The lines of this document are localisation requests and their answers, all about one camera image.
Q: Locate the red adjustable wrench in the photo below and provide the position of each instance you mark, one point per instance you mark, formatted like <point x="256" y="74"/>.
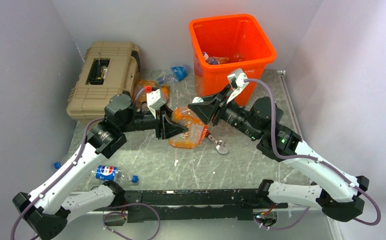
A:
<point x="219" y="144"/>

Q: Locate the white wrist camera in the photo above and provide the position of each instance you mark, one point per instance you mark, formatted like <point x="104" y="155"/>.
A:
<point x="155" y="99"/>
<point x="237" y="80"/>

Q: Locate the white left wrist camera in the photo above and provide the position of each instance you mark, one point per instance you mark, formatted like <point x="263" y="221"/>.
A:
<point x="155" y="99"/>

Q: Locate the clear bottle blue label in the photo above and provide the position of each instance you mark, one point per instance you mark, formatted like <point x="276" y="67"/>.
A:
<point x="174" y="74"/>

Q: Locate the blue label crushed bottle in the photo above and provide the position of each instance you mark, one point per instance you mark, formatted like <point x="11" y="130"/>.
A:
<point x="209" y="59"/>

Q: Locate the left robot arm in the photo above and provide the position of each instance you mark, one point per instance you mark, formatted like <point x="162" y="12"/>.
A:
<point x="51" y="206"/>

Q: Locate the clear bottle orange label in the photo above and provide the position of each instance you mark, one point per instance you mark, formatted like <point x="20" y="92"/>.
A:
<point x="222" y="60"/>

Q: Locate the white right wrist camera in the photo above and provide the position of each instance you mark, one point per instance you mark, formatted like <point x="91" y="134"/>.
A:
<point x="237" y="80"/>

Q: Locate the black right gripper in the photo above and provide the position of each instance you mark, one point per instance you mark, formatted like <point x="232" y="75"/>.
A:
<point x="206" y="109"/>

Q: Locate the crushed orange label bottle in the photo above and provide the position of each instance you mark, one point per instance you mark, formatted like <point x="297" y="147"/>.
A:
<point x="196" y="129"/>

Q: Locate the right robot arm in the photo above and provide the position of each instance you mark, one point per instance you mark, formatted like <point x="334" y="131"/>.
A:
<point x="337" y="194"/>

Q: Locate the tan plastic toolbox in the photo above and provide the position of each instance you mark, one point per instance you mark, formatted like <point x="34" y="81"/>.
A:
<point x="110" y="68"/>

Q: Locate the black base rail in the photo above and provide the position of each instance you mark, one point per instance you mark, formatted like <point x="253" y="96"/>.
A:
<point x="200" y="204"/>

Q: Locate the clear bottle blue cap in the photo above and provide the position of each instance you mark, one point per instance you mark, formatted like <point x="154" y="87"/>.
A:
<point x="58" y="164"/>

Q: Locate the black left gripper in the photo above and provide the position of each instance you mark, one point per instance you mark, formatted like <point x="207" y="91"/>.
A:
<point x="169" y="129"/>

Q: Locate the orange plastic bin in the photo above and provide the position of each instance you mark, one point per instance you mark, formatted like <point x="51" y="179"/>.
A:
<point x="239" y="37"/>

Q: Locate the small orange juice bottle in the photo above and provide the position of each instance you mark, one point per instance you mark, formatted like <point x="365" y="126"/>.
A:
<point x="165" y="88"/>

